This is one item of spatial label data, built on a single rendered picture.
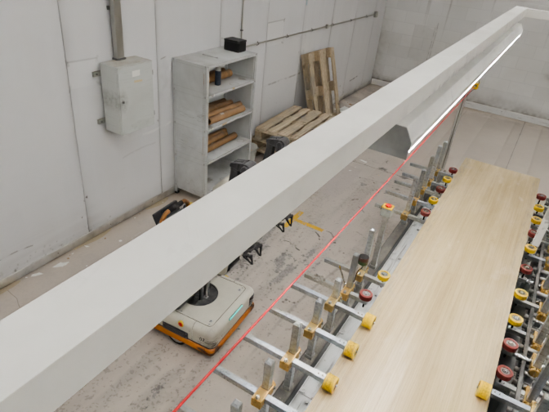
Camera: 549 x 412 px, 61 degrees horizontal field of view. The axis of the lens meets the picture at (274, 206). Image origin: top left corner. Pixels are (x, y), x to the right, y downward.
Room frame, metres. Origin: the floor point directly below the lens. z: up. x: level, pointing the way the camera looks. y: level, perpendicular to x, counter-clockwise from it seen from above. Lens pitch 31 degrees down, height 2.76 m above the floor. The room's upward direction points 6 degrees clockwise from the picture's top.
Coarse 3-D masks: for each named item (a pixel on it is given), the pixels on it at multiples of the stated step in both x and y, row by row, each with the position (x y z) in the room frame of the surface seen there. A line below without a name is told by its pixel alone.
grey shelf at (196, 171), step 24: (216, 48) 5.24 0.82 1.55; (192, 72) 4.55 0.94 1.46; (240, 72) 5.34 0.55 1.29; (192, 96) 4.55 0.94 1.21; (216, 96) 5.33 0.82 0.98; (240, 96) 5.33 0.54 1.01; (192, 120) 4.55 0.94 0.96; (240, 120) 5.33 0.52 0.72; (192, 144) 4.55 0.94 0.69; (240, 144) 5.08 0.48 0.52; (192, 168) 4.55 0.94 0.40; (216, 168) 5.12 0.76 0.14; (192, 192) 4.55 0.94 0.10
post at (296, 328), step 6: (294, 324) 1.60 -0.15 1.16; (300, 324) 1.61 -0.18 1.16; (294, 330) 1.60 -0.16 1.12; (300, 330) 1.60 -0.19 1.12; (294, 336) 1.60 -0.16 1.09; (300, 336) 1.61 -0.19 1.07; (294, 342) 1.59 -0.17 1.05; (294, 348) 1.59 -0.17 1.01; (294, 354) 1.59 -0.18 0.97; (288, 372) 1.60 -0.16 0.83; (288, 378) 1.59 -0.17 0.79; (288, 384) 1.59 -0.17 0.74
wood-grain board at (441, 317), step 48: (480, 192) 3.72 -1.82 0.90; (528, 192) 3.82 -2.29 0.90; (432, 240) 2.85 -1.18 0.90; (480, 240) 2.92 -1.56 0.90; (384, 288) 2.25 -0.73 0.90; (432, 288) 2.30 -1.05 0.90; (480, 288) 2.36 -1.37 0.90; (384, 336) 1.85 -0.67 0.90; (432, 336) 1.88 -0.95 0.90; (480, 336) 1.92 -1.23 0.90; (384, 384) 1.53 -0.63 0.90; (432, 384) 1.56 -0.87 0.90
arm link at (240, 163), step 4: (236, 160) 2.37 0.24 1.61; (240, 160) 2.36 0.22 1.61; (244, 160) 2.36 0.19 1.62; (248, 160) 2.36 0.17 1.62; (232, 164) 2.32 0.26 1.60; (236, 164) 2.31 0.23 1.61; (240, 164) 2.30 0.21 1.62; (244, 164) 2.29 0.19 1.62; (248, 164) 2.30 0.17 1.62; (252, 164) 2.32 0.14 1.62; (232, 168) 2.33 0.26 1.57; (236, 168) 2.31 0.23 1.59; (240, 168) 2.30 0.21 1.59; (248, 168) 2.28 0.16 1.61; (232, 172) 2.33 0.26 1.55; (236, 172) 2.32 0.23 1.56; (232, 176) 2.34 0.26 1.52; (236, 176) 2.32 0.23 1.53
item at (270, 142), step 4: (272, 136) 2.78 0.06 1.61; (276, 136) 2.78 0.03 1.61; (268, 140) 2.72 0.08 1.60; (272, 140) 2.71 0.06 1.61; (276, 140) 2.69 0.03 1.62; (280, 140) 2.69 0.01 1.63; (284, 140) 2.70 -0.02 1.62; (288, 140) 2.74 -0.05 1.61; (268, 144) 2.72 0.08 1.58; (272, 144) 2.70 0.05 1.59; (284, 144) 2.68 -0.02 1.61; (268, 148) 2.73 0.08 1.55; (272, 148) 2.71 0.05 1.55; (268, 152) 2.73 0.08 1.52; (272, 152) 2.72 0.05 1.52; (264, 156) 2.74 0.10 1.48; (268, 156) 2.73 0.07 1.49
